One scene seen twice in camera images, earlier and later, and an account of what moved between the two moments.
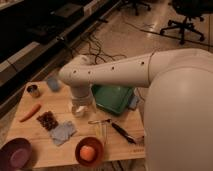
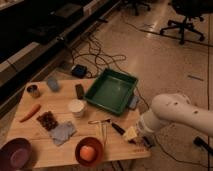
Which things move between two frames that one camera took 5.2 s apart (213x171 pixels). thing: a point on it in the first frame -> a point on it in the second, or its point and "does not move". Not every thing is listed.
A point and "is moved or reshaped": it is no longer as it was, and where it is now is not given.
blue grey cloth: [63, 132] does not move
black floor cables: [94, 49] does not move
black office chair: [190, 9] does not move
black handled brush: [122, 131] is moved or reshaped
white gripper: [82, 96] -> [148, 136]
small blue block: [133, 101] does not move
